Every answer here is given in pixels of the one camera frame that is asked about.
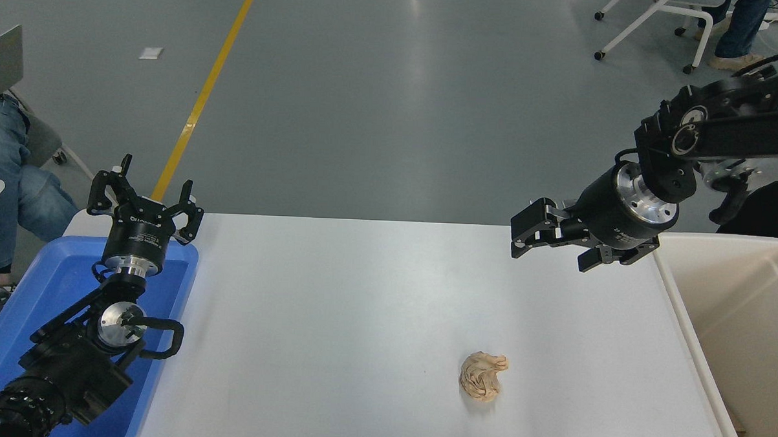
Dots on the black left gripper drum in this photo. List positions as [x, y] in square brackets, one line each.
[136, 239]

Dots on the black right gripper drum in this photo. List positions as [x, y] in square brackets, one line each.
[606, 210]

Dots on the tan paper ball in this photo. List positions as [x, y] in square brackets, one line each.
[482, 377]

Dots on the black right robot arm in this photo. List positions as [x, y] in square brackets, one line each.
[741, 137]

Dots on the grey office chair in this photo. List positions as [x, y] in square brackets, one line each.
[42, 138]

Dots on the blue plastic tray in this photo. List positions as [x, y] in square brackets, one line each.
[44, 277]

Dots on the seated person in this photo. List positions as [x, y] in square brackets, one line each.
[2, 166]

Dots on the white paper scrap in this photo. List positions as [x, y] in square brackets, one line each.
[151, 53]

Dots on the large pale plastic bin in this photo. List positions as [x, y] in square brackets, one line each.
[742, 308]

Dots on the grey laptop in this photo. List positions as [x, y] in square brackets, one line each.
[0, 62]

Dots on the person beside white chair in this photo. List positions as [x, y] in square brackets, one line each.
[742, 30]

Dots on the white wheeled chair frame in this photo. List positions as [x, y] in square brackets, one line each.
[648, 14]

